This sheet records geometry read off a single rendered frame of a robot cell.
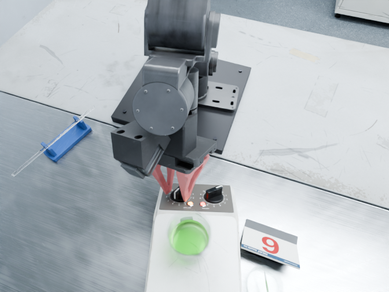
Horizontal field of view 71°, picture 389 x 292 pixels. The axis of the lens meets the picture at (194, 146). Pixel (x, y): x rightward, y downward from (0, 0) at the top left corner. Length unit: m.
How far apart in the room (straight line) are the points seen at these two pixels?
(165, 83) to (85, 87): 0.46
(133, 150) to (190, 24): 0.15
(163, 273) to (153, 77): 0.25
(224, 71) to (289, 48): 0.22
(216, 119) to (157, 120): 0.32
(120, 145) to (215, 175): 0.26
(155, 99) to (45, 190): 0.36
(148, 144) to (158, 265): 0.17
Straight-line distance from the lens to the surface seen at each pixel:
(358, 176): 0.62
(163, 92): 0.27
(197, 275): 0.39
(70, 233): 0.54
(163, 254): 0.40
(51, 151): 0.59
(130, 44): 0.81
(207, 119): 0.59
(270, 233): 0.51
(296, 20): 2.69
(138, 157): 0.31
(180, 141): 0.35
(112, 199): 0.53
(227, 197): 0.47
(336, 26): 2.75
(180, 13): 0.33
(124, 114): 0.61
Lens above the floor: 1.38
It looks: 57 degrees down
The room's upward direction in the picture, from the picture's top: 1 degrees clockwise
